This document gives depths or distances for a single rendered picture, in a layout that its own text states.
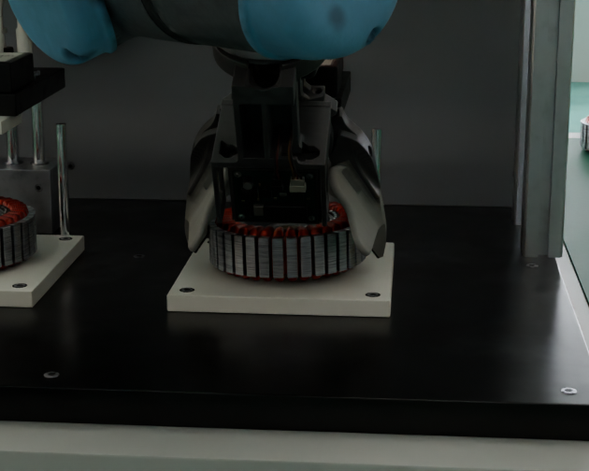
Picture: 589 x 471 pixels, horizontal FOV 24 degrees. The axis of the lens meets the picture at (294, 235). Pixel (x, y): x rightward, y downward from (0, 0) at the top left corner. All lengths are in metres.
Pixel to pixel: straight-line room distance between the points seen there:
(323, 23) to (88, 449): 0.30
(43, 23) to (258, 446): 0.26
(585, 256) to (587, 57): 6.31
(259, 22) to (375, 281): 0.40
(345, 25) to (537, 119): 0.48
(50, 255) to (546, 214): 0.38
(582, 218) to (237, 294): 0.46
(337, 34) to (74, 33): 0.16
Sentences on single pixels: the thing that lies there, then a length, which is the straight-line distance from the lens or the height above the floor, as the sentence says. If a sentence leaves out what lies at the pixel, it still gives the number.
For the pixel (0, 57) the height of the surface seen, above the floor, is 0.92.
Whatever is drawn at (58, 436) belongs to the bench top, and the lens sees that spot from 0.79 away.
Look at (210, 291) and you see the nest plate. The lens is 0.92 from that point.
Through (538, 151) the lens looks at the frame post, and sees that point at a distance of 1.05.
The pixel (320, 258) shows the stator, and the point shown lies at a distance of 0.92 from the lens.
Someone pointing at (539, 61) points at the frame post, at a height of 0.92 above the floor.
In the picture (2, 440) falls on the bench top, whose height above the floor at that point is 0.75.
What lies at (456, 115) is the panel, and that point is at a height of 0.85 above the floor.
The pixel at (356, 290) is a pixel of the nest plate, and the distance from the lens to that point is 0.92.
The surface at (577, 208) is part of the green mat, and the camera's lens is 1.31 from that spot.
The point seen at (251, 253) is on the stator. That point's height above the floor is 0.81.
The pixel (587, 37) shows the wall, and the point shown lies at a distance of 7.44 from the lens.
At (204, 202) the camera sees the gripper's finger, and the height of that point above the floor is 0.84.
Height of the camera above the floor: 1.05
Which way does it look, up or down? 15 degrees down
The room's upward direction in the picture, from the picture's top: straight up
